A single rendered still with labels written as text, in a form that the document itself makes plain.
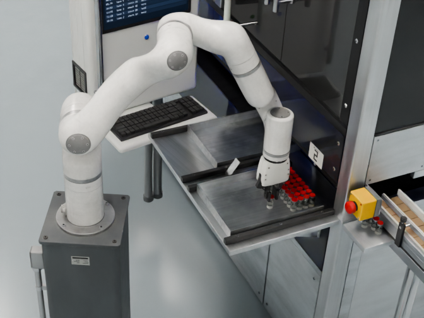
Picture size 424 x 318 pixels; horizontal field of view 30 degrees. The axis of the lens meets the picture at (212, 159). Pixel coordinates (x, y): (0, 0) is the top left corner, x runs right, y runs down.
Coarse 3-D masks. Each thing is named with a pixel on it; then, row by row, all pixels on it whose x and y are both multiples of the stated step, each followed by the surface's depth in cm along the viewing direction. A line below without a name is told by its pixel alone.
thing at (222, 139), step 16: (256, 112) 306; (192, 128) 296; (208, 128) 299; (224, 128) 299; (240, 128) 300; (256, 128) 300; (208, 144) 290; (224, 144) 291; (240, 144) 291; (256, 144) 292; (224, 160) 277; (240, 160) 280
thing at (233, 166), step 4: (236, 160) 274; (232, 164) 275; (236, 164) 274; (228, 168) 276; (232, 168) 274; (228, 172) 275; (232, 172) 274; (216, 176) 275; (220, 176) 275; (200, 180) 273; (204, 180) 273
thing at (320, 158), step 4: (312, 144) 264; (312, 148) 265; (316, 148) 263; (312, 152) 265; (320, 152) 261; (312, 156) 266; (320, 156) 261; (320, 160) 262; (316, 164) 265; (320, 164) 263
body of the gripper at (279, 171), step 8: (264, 160) 249; (288, 160) 251; (264, 168) 249; (272, 168) 250; (280, 168) 251; (288, 168) 253; (256, 176) 255; (264, 176) 250; (272, 176) 251; (280, 176) 253; (288, 176) 255; (264, 184) 253; (272, 184) 254
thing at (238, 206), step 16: (240, 176) 272; (208, 192) 268; (224, 192) 268; (240, 192) 268; (256, 192) 269; (208, 208) 261; (224, 208) 261; (240, 208) 262; (256, 208) 262; (272, 208) 262; (288, 208) 263; (320, 208) 259; (224, 224) 251; (240, 224) 255; (256, 224) 250
